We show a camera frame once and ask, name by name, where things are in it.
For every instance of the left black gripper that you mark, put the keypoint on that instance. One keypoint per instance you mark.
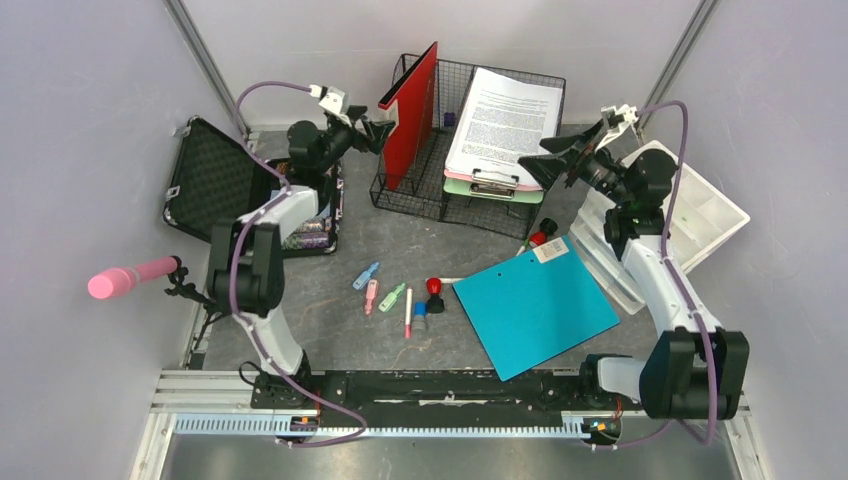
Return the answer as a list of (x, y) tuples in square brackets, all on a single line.
[(379, 132)]

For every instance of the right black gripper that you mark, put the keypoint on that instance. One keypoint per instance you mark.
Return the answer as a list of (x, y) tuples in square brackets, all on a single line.
[(547, 169)]

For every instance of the red clipboard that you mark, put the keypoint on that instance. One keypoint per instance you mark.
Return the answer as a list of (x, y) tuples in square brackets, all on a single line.
[(409, 102)]

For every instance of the light green clipboard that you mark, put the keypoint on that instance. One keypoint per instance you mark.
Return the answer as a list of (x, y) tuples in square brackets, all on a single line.
[(491, 191)]

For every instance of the white printed paper sheet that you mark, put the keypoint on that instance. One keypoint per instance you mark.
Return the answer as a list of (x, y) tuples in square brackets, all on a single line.
[(503, 119)]

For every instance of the black wire mesh organizer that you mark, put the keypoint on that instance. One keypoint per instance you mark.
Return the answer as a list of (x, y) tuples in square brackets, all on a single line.
[(421, 190)]

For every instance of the pink clear clipboard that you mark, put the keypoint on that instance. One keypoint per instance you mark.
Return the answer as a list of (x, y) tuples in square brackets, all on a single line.
[(495, 177)]

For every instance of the teal blue clipboard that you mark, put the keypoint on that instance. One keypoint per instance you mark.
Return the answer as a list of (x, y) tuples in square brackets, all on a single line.
[(534, 306)]

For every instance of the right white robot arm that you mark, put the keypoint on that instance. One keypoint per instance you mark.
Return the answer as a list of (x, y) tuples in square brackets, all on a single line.
[(697, 367)]

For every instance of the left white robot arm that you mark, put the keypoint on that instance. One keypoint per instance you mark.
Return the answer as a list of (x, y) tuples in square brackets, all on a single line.
[(246, 263)]

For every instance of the red black round stamp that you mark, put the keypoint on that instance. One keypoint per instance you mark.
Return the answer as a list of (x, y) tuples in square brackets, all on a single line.
[(546, 230)]

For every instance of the green white marker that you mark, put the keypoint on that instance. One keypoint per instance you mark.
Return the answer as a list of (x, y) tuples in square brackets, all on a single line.
[(523, 248)]

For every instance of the blue small highlighter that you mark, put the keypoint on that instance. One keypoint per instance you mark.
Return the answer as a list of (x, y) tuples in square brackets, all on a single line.
[(365, 276)]

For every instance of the pink small highlighter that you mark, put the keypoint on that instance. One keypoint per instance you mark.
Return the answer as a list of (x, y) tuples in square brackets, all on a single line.
[(371, 291)]

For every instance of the white plastic drawer organizer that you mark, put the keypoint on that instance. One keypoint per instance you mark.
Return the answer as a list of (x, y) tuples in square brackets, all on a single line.
[(703, 220)]

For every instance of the green small highlighter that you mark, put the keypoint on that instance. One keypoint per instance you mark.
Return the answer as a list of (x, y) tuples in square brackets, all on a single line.
[(391, 298)]

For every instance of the black poker chip case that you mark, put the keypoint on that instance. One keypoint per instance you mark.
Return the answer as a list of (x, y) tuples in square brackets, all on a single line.
[(214, 178)]

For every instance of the blue grey small cylinder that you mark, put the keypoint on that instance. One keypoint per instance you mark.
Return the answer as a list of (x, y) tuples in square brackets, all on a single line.
[(419, 321)]

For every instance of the pink pen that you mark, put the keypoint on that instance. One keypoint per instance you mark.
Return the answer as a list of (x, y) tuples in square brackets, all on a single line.
[(409, 304)]

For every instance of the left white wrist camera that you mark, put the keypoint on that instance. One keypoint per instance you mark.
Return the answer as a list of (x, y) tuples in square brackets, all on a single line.
[(335, 103)]

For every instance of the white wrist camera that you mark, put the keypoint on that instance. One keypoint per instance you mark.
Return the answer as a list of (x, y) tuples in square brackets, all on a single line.
[(616, 120), (335, 103)]

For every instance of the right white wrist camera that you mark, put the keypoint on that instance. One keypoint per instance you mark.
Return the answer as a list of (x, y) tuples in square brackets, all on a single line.
[(616, 120)]

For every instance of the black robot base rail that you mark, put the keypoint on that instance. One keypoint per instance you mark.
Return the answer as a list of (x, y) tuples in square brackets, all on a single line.
[(436, 399)]

